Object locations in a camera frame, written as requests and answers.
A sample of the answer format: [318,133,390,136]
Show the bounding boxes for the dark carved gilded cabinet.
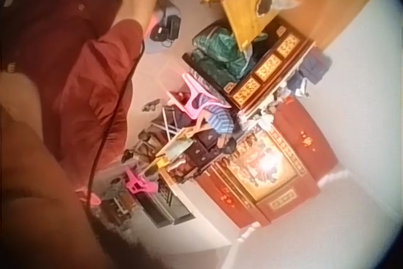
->
[182,18,316,115]

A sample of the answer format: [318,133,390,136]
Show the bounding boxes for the green patterned cloth heap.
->
[191,25,256,81]

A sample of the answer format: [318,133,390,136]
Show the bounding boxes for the black cable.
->
[84,37,145,219]

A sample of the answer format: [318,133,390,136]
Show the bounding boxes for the black small drawer chest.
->
[186,129,237,171]

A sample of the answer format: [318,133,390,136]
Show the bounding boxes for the cluttered rack of household items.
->
[100,105,202,229]

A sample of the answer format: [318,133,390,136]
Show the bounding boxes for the red gilded altar cabinet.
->
[194,94,340,229]

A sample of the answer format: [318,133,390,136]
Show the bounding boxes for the blue striped cloth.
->
[201,105,236,136]

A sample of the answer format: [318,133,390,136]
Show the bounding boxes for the blue folded clothes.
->
[291,47,332,97]

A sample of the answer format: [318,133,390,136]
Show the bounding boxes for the pink plastic stool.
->
[166,72,231,119]

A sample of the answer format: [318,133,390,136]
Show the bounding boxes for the black charger with cable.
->
[149,0,182,49]

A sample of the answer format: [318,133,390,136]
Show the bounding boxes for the pink plastic hanger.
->
[124,168,158,196]

